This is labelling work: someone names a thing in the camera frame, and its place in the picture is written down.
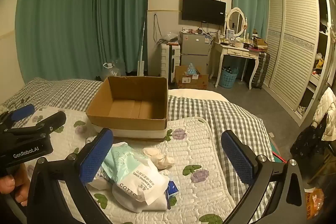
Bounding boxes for cream soft gloves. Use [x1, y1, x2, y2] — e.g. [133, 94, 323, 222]
[142, 147, 175, 169]

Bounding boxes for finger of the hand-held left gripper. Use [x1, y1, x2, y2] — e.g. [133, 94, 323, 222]
[4, 111, 67, 139]
[0, 105, 35, 132]

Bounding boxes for floral quilted mat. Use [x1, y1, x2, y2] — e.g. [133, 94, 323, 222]
[13, 105, 264, 224]

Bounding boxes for clear water jug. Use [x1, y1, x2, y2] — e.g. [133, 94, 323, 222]
[101, 61, 127, 78]

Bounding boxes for white padded jacket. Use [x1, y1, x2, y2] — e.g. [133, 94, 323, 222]
[313, 87, 336, 142]

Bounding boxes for narrow green curtain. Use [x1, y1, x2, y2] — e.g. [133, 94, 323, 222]
[232, 0, 269, 42]

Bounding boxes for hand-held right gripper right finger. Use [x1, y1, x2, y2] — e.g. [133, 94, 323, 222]
[221, 130, 309, 224]

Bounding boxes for hanging wall cable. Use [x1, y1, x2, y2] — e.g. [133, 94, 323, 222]
[153, 13, 165, 45]

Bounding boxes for white suitcase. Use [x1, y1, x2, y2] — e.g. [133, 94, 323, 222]
[160, 43, 181, 83]

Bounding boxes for white dressing table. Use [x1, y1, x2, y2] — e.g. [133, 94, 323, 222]
[210, 40, 261, 90]

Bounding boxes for dark suitcase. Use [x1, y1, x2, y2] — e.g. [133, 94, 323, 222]
[244, 52, 271, 90]

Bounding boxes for white louvred wardrobe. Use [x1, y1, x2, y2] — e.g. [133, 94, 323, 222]
[262, 0, 336, 128]

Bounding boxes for light green tissue pack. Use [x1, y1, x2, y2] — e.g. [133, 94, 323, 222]
[101, 142, 151, 182]

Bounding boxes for orange snack bag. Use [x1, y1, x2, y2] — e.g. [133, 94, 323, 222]
[304, 187, 325, 220]

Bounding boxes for blue laundry basket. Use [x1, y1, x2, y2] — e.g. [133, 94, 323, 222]
[218, 67, 239, 89]

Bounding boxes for small grey fridge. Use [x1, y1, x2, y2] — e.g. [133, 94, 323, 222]
[180, 31, 212, 75]

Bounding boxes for green corner curtain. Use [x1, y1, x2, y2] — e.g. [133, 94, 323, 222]
[94, 0, 151, 75]

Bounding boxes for white cleansing towel pack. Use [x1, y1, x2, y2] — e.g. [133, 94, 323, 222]
[112, 165, 170, 213]

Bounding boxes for small blue white packet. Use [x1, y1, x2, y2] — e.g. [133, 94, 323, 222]
[167, 180, 179, 199]

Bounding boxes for dark clothes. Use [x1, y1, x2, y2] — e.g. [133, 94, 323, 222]
[290, 114, 332, 162]

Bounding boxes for person's left hand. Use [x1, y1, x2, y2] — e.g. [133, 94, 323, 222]
[0, 161, 31, 207]

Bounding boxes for teal plastic bag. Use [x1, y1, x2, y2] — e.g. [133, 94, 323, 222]
[185, 63, 200, 75]

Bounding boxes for clear plastic bag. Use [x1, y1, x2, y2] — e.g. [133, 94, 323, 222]
[161, 32, 179, 43]

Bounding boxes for wide green curtain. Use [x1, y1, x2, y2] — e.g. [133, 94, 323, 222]
[15, 0, 105, 83]

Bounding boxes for cardboard box with labels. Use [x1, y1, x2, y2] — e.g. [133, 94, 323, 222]
[174, 65, 209, 90]

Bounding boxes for cream blanket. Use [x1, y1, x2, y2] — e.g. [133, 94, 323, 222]
[167, 88, 229, 103]

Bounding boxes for black wall television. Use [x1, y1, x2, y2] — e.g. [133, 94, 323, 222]
[182, 0, 227, 26]

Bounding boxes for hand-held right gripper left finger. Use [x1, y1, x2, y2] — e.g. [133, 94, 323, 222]
[26, 128, 114, 224]

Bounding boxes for grey gingham bedsheet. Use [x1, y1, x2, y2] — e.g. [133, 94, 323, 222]
[0, 77, 279, 224]

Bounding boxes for white oval mirror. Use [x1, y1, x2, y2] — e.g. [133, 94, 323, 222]
[226, 7, 248, 38]

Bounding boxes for white flat mop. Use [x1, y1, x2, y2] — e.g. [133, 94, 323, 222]
[136, 20, 148, 76]

